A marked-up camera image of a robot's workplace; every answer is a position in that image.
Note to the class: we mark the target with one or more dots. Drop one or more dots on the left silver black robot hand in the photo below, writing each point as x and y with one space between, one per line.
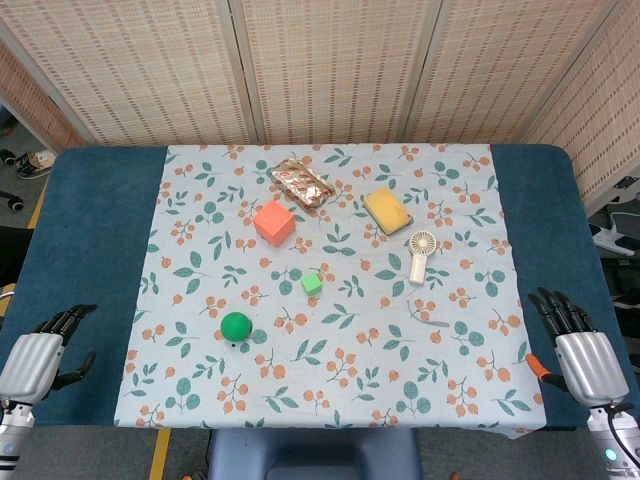
30 365

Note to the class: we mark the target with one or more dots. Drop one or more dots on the yellow sponge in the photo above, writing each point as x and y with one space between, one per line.
386 210

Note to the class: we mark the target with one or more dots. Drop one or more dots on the small white handheld fan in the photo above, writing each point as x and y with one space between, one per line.
418 267

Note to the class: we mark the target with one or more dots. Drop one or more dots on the green ball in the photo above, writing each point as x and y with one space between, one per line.
235 327

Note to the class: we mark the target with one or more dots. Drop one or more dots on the black chair seat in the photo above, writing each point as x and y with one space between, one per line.
12 255

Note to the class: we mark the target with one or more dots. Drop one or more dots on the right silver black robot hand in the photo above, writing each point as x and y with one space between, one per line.
590 365

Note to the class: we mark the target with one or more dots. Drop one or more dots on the floral printed tablecloth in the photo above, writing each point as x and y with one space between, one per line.
325 375

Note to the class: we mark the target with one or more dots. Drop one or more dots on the black white shoe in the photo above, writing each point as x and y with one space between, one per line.
34 164

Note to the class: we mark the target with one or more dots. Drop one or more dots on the small green foam cube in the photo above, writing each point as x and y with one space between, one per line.
311 284

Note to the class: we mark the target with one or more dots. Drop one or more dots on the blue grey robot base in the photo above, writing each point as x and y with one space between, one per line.
315 455

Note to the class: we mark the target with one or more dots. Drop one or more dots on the black chair base leg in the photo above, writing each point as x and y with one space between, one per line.
14 201

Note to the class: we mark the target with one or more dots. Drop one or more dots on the gold red snack packet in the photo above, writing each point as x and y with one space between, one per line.
302 184

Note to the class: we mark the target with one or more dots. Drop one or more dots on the black caster wheel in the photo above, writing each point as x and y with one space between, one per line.
7 157

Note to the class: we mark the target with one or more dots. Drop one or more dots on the white desk frame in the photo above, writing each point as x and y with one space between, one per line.
30 127

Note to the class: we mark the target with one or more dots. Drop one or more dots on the white power strip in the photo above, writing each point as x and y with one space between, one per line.
615 235

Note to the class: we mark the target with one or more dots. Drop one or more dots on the woven bamboo screen panel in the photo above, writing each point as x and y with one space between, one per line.
30 105
500 70
600 100
135 70
335 70

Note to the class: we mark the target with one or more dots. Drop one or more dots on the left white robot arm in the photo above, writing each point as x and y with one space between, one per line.
12 430

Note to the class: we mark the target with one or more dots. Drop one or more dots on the orange foam cube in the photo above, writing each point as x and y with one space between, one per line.
272 222

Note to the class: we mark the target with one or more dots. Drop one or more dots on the dark blue table cover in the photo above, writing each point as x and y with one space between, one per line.
95 225

